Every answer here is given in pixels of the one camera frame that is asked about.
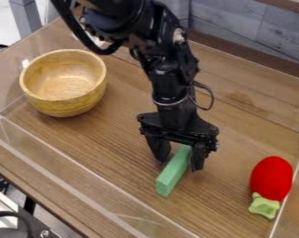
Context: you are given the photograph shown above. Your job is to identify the red plush strawberry toy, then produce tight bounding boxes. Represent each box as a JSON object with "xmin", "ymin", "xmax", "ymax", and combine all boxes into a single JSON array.
[{"xmin": 248, "ymin": 156, "xmax": 293, "ymax": 219}]

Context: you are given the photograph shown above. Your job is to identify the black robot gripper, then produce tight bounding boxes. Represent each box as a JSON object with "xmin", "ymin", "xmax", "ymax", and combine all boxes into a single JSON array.
[{"xmin": 137, "ymin": 106, "xmax": 220, "ymax": 171}]

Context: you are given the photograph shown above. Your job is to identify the clear acrylic tray wall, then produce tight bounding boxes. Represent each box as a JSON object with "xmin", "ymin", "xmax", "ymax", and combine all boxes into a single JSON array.
[{"xmin": 0, "ymin": 21, "xmax": 299, "ymax": 238}]

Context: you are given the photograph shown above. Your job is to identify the brown wooden bowl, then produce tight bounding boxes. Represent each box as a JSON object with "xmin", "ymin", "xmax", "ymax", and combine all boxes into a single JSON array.
[{"xmin": 18, "ymin": 49, "xmax": 108, "ymax": 118}]

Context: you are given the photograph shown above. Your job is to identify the green rectangular stick block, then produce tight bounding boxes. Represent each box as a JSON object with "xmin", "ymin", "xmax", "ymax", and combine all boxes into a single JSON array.
[{"xmin": 156, "ymin": 145, "xmax": 190, "ymax": 197}]

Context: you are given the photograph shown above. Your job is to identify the black metal table frame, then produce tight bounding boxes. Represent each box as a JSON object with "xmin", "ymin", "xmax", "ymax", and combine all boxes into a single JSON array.
[{"xmin": 17, "ymin": 196, "xmax": 74, "ymax": 238}]

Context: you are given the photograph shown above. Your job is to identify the black cable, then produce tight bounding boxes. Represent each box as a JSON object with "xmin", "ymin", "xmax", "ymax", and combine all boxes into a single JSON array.
[{"xmin": 0, "ymin": 211, "xmax": 31, "ymax": 238}]

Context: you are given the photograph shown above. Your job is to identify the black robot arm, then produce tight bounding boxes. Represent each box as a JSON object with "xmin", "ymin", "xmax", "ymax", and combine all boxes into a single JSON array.
[{"xmin": 50, "ymin": 0, "xmax": 220, "ymax": 170}]

